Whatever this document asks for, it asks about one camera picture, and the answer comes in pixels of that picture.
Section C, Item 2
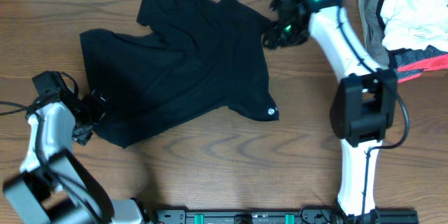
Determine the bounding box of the black polo shirt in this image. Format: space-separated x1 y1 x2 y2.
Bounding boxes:
80 0 279 148

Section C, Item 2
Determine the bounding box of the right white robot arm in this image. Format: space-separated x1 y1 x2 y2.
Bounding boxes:
262 0 403 223

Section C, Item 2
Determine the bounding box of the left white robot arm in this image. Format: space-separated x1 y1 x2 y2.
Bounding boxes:
3 89 149 223

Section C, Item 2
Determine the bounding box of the khaki folded garment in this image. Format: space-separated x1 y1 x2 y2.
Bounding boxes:
358 0 391 69

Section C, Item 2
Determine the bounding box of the grey red folded garment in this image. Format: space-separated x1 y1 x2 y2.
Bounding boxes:
388 45 447 83

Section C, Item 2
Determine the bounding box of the white folded garment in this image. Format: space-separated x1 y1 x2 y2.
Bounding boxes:
379 0 447 51

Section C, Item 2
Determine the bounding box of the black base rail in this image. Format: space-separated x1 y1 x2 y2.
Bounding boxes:
148 206 419 224

